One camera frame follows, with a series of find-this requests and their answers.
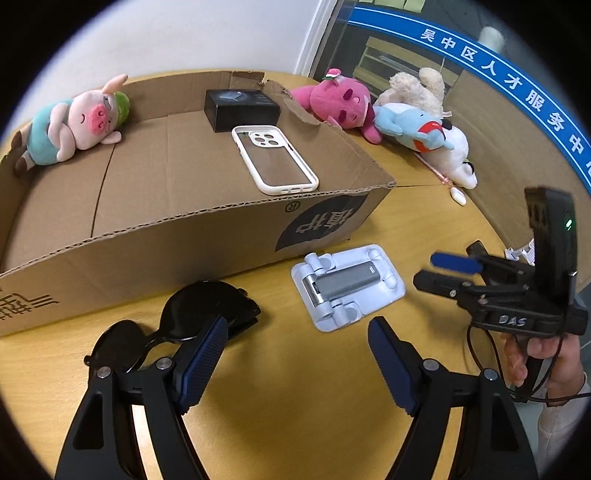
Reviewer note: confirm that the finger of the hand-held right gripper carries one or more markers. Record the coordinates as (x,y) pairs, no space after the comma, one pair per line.
(438,282)
(455,262)

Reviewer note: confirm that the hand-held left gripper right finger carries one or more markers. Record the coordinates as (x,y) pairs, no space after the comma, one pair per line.
(392,364)

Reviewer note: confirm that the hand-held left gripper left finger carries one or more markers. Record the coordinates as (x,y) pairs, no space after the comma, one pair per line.
(203,360)

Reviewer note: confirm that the black sunglasses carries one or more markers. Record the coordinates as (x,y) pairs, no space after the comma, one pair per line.
(203,300)

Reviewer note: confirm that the white folding phone stand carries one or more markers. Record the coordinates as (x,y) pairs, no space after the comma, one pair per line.
(346,281)

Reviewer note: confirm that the brown cardboard box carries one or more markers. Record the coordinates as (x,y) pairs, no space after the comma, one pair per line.
(138,184)

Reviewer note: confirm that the white clear phone case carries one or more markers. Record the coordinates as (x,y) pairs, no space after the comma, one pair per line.
(265,138)

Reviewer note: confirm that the small black product box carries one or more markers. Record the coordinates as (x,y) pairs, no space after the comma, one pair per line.
(240,108)

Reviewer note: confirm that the pink pig plush toy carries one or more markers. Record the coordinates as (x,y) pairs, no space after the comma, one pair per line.
(51,124)

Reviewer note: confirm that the person's right forearm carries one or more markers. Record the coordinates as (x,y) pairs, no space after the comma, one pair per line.
(563,434)

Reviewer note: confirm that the wooden desktop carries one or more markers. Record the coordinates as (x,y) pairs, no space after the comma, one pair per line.
(286,392)

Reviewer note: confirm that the person's right hand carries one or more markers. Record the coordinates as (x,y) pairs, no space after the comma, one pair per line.
(568,369)

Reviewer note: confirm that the small white tag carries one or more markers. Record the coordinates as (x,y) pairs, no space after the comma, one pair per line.
(458,196)

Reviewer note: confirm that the white plush toy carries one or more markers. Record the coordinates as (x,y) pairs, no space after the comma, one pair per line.
(455,157)

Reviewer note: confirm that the blue plush toy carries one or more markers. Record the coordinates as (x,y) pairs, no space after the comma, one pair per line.
(401,120)

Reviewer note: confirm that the cream plush toy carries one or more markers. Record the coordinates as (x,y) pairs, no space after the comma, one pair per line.
(415,90)

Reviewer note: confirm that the magenta plush toy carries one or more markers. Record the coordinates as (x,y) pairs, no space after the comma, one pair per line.
(337,99)

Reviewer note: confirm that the blue window banner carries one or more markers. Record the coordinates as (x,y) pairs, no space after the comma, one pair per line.
(461,41)

